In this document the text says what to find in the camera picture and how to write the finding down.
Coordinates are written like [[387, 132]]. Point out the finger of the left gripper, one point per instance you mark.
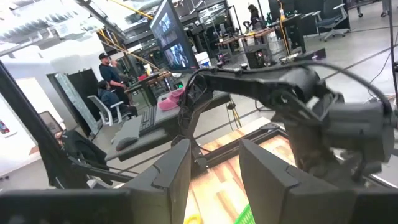
[[311, 149], [367, 169]]

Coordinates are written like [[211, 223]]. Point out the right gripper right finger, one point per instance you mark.
[[280, 196]]

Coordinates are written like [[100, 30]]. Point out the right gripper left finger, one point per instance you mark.
[[174, 174]]

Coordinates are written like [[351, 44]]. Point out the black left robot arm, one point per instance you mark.
[[236, 82]]

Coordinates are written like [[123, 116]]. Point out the green plastic basket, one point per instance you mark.
[[247, 217]]

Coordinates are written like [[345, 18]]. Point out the grey keyboard tray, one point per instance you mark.
[[146, 143]]

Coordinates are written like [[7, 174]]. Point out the black computer mouse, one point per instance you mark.
[[126, 143]]

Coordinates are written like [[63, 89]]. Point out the dark grey desk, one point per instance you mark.
[[166, 116]]

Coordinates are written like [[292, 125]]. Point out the black keyboard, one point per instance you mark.
[[148, 119]]

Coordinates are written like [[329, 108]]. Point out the pink hat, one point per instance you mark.
[[171, 101]]

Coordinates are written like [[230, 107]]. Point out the black stand pole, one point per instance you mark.
[[392, 46]]

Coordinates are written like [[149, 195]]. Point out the white office chair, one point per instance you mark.
[[104, 113]]

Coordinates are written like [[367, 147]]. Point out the black jacket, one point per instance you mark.
[[81, 149]]

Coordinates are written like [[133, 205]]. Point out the person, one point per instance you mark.
[[254, 15], [110, 74], [109, 98]]

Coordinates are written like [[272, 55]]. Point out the black computer tower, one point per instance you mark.
[[256, 57]]

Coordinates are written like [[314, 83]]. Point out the grey office chair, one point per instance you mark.
[[331, 20]]

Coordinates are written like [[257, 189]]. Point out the black and silver board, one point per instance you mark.
[[87, 90]]

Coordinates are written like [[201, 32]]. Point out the wooden workbench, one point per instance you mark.
[[248, 33]]

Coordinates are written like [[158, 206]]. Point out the large black desk monitor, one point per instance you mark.
[[171, 37]]

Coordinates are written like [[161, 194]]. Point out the black table frame rail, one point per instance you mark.
[[245, 147]]

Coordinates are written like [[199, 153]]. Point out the black rig frame post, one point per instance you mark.
[[31, 124]]

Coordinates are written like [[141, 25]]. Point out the framed wall picture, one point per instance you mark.
[[4, 127]]

